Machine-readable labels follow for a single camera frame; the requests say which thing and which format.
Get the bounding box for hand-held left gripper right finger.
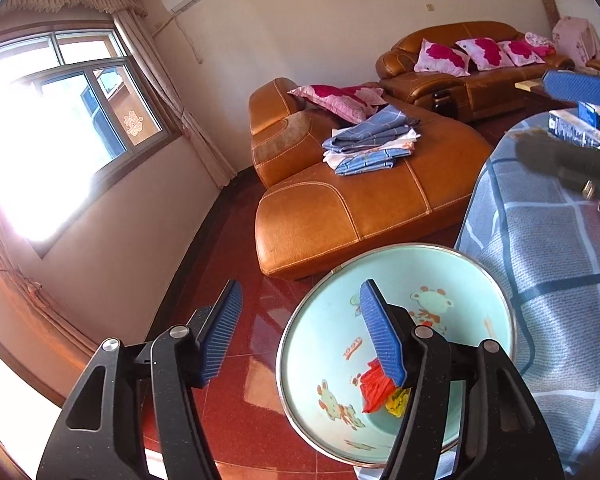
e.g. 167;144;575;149
359;280;566;480

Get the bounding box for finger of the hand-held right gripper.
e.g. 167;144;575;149
541;67;600;108
515;135;600;211

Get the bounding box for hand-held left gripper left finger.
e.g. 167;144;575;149
36;280;243;480

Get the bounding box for white blue long box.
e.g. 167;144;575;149
547;109;600;152

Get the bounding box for light blue cartoon enamel basin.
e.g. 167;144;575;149
275;243;517;468

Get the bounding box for pink floral cover cloth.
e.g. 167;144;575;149
552;16;600;68

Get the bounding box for wooden coffee table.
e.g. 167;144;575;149
515;77;581;111

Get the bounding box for pink crumpled cloth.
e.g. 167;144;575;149
525;32;557;57

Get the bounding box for yellow crumpled wrapper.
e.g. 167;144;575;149
385;387;412;418

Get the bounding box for pink red floral pillow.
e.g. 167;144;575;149
497;40;543;67
414;38;472;77
287;84;388;123
455;37;516;72

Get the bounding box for rolled bamboo mat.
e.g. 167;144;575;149
537;0;561;36

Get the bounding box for blue checked tablecloth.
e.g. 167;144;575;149
355;107;600;480

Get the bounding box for brown leather chaise sofa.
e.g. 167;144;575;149
248;77;496;281

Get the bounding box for brown leather three-seat sofa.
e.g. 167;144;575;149
375;21;576;123

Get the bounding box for beige curtain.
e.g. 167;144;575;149
0;185;101;361
112;7;238;188

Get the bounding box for blue folded bedsheet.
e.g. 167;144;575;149
322;105;422;155

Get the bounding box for red paper window decal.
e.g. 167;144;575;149
122;110;146;136

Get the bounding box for sliding glass window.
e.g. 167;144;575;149
0;30;183;256

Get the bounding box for white air conditioner pipe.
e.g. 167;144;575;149
152;12;203;63

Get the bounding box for beige ruffled curtain valance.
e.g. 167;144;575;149
0;0;146;20

